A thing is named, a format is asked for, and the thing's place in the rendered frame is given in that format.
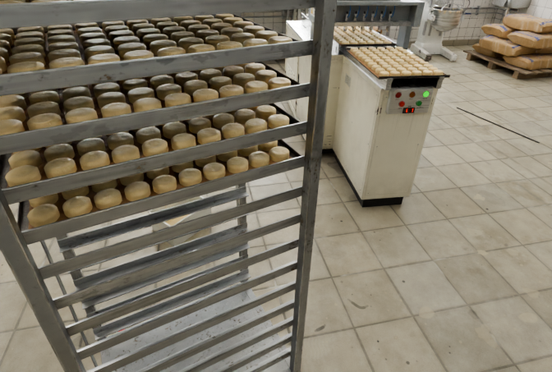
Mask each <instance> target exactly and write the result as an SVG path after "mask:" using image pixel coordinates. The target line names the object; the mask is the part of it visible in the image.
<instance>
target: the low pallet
mask: <svg viewBox="0 0 552 372"><path fill-rule="evenodd" d="M463 52H465V53H467V58H466V59H467V60H468V61H475V60H486V61H488V62H489V64H488V67H487V68H489V69H500V68H508V69H511V70H513V71H515V72H514V73H513V77H512V78H514V79H527V78H538V77H549V76H552V68H546V69H537V70H527V69H523V68H521V67H516V66H514V65H511V64H509V63H507V62H506V61H505V60H504V59H503V58H502V57H489V56H486V55H484V54H482V53H478V52H477V51H476V50H473V51H472V50H463Z"/></svg>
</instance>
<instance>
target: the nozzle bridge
mask: <svg viewBox="0 0 552 372"><path fill-rule="evenodd" d="M350 6H351V12H350ZM359 6H360V11H359ZM368 6H369V11H368V14H367V17H366V19H365V21H362V17H363V14H364V11H366V13H367V10H368ZM377 6H378V10H377V13H376V9H377ZM385 6H386V7H387V8H386V12H385ZM394 6H395V11H394V14H393V10H394ZM424 6H425V2H422V1H420V0H337V8H336V16H335V25H334V26H399V31H398V39H397V43H396V46H398V47H402V49H407V48H408V44H409V39H410V36H411V32H412V27H420V24H421V18H422V13H423V10H424ZM346 11H348V15H349V12H350V16H349V17H348V20H347V22H346V21H345V15H346ZM355 11H357V14H358V11H359V15H358V17H357V19H356V22H355V21H353V19H354V14H355ZM373 11H375V13H376V16H375V18H374V21H370V19H371V14H372V12H373ZM381 11H384V12H385V15H384V17H383V20H382V21H380V14H381ZM390 11H392V16H393V17H391V21H388V18H389V12H390ZM384 12H383V14H384ZM308 19H309V20H310V21H311V28H310V39H313V32H314V20H315V7H314V8H309V15H308Z"/></svg>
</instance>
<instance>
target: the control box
mask: <svg viewBox="0 0 552 372"><path fill-rule="evenodd" d="M433 90H434V89H433V88H431V87H420V88H393V89H390V91H389V97H388V102H387V106H386V111H385V112H386V113H387V114H398V113H405V112H406V111H405V108H407V112H406V113H411V112H412V111H413V112H412V113H427V112H428V109H429V106H430V101H431V97H432V94H433ZM426 91H428V92H429V95H428V96H427V97H424V95H423V94H424V93H425V92H426ZM398 92H400V93H401V94H402V95H401V97H400V98H396V93H398ZM411 92H415V96H414V97H412V98H411V97H410V93H411ZM402 101H403V102H404V103H405V105H404V106H403V107H400V106H399V103H400V102H402ZM417 101H421V102H422V104H421V106H417V105H416V102H417ZM411 108H413V110H412V111H411ZM404 111H405V112H404ZM410 111H411V112H410Z"/></svg>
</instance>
